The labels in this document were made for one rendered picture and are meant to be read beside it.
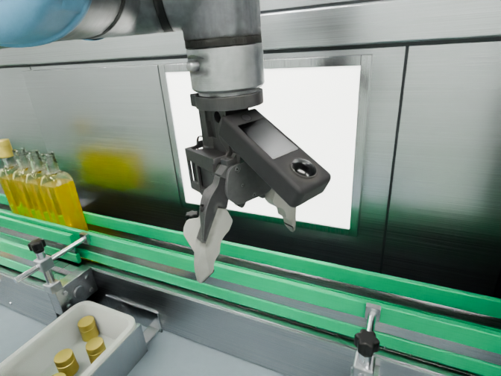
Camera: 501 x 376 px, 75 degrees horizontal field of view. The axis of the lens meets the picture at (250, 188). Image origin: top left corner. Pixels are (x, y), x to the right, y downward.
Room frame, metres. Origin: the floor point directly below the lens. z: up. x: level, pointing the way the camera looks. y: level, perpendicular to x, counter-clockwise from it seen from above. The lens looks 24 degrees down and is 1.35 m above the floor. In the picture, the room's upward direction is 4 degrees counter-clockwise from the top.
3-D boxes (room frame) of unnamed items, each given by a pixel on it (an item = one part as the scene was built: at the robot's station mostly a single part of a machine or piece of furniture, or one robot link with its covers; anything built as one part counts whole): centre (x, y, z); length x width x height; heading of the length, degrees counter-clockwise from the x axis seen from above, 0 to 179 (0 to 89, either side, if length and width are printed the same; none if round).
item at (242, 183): (0.36, 0.02, 1.24); 0.09 x 0.08 x 0.12; 38
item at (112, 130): (0.77, 0.19, 1.15); 0.90 x 0.03 x 0.34; 63
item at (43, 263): (0.60, 0.43, 0.95); 0.17 x 0.03 x 0.12; 153
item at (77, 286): (0.62, 0.43, 0.85); 0.09 x 0.04 x 0.07; 153
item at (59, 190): (0.76, 0.48, 0.99); 0.06 x 0.06 x 0.21; 63
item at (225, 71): (0.35, 0.02, 1.32); 0.08 x 0.08 x 0.05
